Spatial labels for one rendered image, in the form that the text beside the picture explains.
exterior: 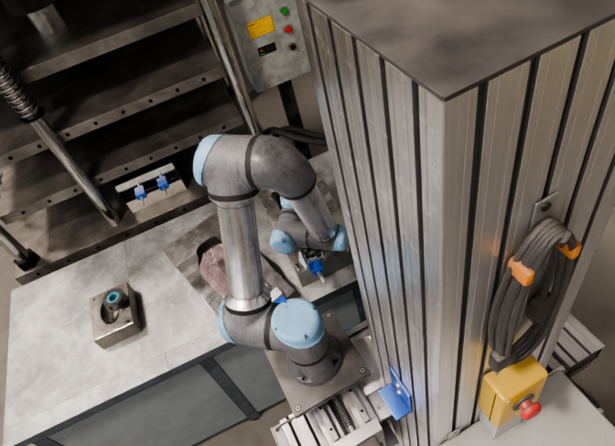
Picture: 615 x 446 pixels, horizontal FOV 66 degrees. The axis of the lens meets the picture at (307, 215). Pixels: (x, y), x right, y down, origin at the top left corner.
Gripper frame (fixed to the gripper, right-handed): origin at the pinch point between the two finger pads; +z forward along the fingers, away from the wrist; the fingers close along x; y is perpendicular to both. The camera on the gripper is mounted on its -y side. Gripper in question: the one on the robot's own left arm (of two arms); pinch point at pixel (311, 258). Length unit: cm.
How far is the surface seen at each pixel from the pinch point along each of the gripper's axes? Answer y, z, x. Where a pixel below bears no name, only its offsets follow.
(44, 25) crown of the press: -105, -67, -54
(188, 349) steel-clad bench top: 5, 10, -52
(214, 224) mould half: -35.4, -0.5, -27.4
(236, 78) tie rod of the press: -72, -35, 5
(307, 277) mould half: 2.2, 5.5, -4.0
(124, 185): -78, -4, -58
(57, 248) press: -76, 12, -99
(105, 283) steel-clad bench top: -41, 11, -78
